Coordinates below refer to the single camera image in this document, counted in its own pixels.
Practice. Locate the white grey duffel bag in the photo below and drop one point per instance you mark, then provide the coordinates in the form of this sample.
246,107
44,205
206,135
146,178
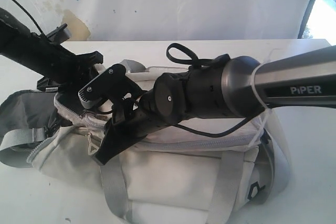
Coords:
206,165

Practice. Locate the black window frame post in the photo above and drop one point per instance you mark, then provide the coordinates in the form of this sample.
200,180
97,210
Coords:
305,18

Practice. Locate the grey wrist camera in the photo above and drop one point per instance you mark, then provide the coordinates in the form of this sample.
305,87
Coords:
60,34
112,84

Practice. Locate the right robot arm black grey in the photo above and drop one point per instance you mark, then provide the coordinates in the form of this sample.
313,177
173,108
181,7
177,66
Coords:
218,88

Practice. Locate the white cable tie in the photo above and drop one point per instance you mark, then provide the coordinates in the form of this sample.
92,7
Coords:
262,116

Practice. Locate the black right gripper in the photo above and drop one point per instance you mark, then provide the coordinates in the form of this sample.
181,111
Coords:
130,123

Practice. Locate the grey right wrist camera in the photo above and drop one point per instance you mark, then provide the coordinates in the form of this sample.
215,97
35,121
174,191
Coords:
112,84

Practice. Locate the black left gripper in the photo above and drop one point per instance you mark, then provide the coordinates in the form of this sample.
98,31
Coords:
72,72

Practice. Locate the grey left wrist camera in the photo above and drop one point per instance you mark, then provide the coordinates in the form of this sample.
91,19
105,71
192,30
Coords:
60,34

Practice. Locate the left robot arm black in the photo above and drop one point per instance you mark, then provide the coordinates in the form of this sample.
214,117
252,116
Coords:
45,55

